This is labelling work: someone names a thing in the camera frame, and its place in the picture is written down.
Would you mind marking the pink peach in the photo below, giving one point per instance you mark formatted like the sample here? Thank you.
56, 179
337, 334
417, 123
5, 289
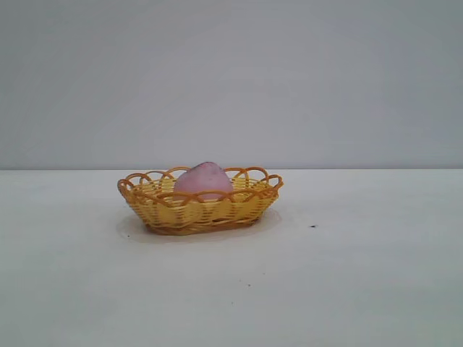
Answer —
202, 182

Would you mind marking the yellow woven wicker basket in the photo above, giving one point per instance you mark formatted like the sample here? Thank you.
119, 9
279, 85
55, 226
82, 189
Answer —
188, 217

